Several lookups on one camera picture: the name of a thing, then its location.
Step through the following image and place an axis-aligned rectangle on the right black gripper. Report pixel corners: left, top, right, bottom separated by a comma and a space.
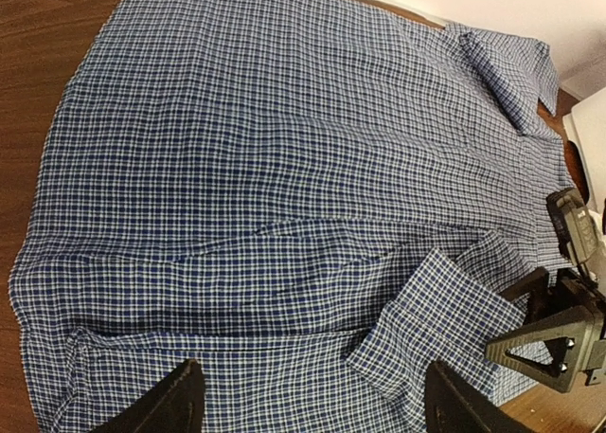
485, 267, 605, 393

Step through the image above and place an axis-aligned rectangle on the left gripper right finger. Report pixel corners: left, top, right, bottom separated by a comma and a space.
424, 361, 531, 433

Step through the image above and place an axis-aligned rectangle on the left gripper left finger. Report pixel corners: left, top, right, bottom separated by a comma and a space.
93, 359, 205, 433

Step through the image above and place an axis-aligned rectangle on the blue checkered shirt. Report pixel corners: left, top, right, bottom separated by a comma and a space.
9, 0, 572, 432

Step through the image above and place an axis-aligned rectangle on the white plastic laundry bin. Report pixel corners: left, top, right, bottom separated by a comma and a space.
563, 88, 606, 217

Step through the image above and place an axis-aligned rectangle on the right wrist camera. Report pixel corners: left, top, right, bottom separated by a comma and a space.
546, 188, 605, 283

